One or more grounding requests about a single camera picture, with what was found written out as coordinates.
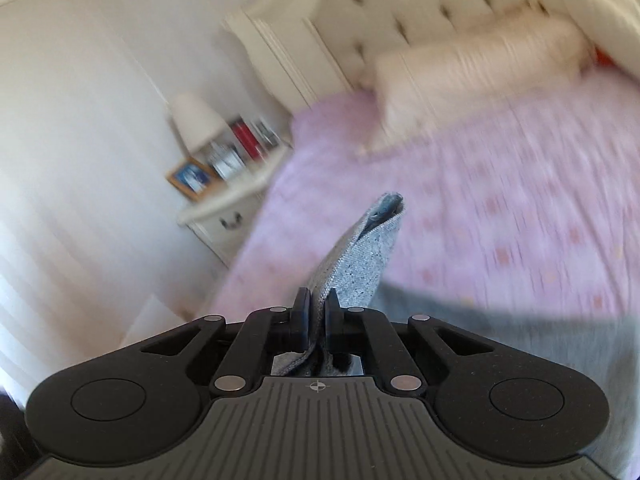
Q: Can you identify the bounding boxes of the wooden picture frame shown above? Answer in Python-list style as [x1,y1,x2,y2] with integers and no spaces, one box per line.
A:
[166,156,221,201]

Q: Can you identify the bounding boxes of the grey pants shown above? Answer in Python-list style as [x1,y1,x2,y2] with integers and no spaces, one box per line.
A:
[270,191,640,480]

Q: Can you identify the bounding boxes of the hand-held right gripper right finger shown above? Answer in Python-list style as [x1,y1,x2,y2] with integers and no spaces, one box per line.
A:
[325,291,495,396]

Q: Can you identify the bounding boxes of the white nightstand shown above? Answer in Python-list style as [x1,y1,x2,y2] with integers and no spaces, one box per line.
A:
[177,145,293,268]

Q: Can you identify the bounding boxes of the row of books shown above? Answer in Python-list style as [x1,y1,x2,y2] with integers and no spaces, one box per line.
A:
[207,117,281,181]

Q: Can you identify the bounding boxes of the cream pillow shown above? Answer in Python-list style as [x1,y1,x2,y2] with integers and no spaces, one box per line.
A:
[360,15,596,156]

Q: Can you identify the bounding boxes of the white table lamp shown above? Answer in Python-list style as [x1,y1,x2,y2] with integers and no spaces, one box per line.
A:
[170,92,226,158]

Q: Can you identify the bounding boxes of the cream duvet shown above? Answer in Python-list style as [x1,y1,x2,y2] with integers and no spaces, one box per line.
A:
[530,0,640,81]

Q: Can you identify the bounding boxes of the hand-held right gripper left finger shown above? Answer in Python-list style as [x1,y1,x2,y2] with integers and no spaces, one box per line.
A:
[141,287,313,396]

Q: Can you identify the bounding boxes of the pink patterned bed sheet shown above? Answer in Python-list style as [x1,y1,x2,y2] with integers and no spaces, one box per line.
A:
[205,67,640,321]

